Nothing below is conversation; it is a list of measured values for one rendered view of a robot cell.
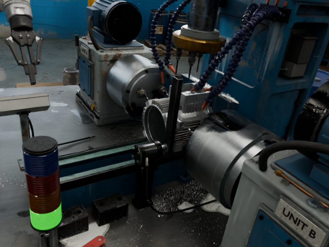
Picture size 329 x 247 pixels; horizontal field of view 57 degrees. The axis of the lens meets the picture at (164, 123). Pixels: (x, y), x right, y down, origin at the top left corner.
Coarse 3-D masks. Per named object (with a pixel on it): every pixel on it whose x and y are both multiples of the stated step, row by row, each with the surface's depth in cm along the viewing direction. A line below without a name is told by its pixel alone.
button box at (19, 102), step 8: (8, 96) 100; (16, 96) 102; (24, 96) 103; (32, 96) 104; (40, 96) 105; (0, 104) 99; (8, 104) 100; (16, 104) 101; (24, 104) 102; (32, 104) 104; (40, 104) 105; (48, 104) 106; (0, 112) 99; (8, 112) 101; (16, 112) 104
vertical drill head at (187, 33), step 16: (192, 0) 95; (208, 0) 92; (192, 16) 96; (208, 16) 94; (176, 32) 101; (192, 32) 95; (208, 32) 95; (176, 48) 103; (192, 48) 94; (208, 48) 94; (192, 64) 99
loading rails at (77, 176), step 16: (128, 144) 114; (64, 160) 101; (80, 160) 102; (96, 160) 105; (112, 160) 109; (128, 160) 113; (160, 160) 107; (176, 160) 112; (64, 176) 93; (80, 176) 93; (96, 176) 95; (112, 176) 99; (128, 176) 103; (160, 176) 111; (176, 176) 116; (64, 192) 91; (80, 192) 94; (96, 192) 98; (112, 192) 102; (128, 192) 106; (64, 208) 94
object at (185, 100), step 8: (184, 88) 114; (192, 88) 115; (168, 96) 112; (184, 96) 104; (192, 96) 105; (200, 96) 107; (184, 104) 105; (192, 104) 106; (200, 104) 108; (208, 104) 111; (184, 112) 106
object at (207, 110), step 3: (147, 102) 110; (150, 102) 109; (147, 105) 110; (207, 108) 110; (210, 108) 110; (207, 111) 110; (210, 111) 110; (165, 114) 101; (207, 114) 110; (165, 117) 101; (165, 120) 101; (144, 132) 115; (144, 135) 116
